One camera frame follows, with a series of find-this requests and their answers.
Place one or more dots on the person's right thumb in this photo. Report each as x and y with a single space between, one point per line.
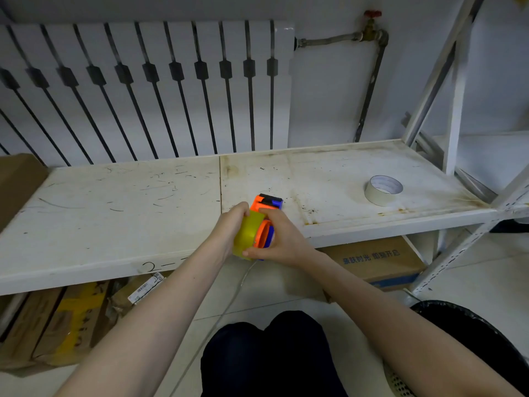
260 252

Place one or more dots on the crumpled box with white label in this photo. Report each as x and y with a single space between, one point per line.
132 291

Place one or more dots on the person's right hand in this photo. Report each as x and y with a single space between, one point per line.
285 241

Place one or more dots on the black bin bag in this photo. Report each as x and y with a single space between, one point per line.
483 343

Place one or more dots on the white radiator with black bars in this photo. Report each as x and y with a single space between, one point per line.
144 90

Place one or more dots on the white tape roll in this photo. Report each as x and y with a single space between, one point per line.
383 190

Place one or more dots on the brown cardboard box blue print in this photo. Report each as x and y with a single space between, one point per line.
376 262

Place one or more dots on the white metal shelf rack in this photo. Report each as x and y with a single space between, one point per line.
264 194

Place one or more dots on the person's dark trousers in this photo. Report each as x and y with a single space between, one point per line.
272 355

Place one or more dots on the grey wall pipe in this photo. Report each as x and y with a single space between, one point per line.
363 78

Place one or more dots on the cardboard box with yellow tape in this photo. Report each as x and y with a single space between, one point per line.
62 322

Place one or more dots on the plain brown cardboard box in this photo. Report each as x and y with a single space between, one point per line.
18 181

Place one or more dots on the person's left forearm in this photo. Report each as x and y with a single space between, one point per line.
140 330

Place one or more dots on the yellow packing tape roll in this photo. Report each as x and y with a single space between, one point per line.
247 234

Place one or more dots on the person's left fingers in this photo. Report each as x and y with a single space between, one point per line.
239 214

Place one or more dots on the person's right forearm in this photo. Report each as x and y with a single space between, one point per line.
396 326

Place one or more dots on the person's left hand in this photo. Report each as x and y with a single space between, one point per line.
225 232

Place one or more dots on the white mesh waste basket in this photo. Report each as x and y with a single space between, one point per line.
394 382

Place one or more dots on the orange and blue tape dispenser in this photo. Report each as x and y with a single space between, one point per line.
264 221

